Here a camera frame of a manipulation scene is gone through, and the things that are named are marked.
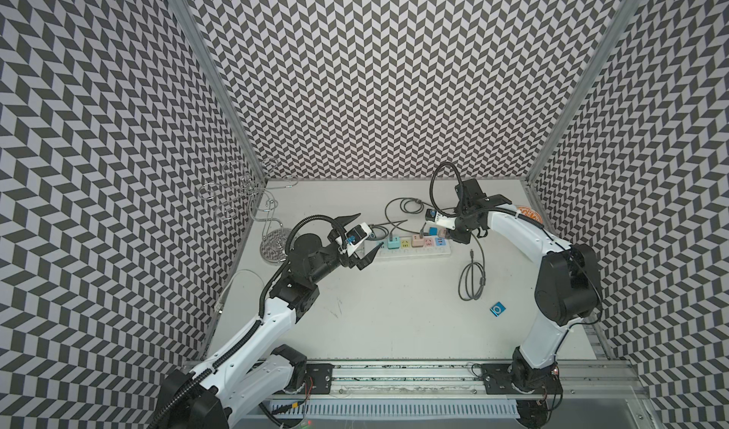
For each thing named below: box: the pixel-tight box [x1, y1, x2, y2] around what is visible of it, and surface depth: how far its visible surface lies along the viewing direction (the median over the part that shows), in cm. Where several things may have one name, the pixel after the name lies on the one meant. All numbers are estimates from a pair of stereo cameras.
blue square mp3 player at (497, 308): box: [489, 300, 506, 318], surface depth 86 cm
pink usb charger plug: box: [411, 234, 425, 248], surface depth 95 cm
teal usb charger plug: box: [387, 236, 401, 250], surface depth 94 cm
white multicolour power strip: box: [364, 234, 452, 259], surface depth 96 cm
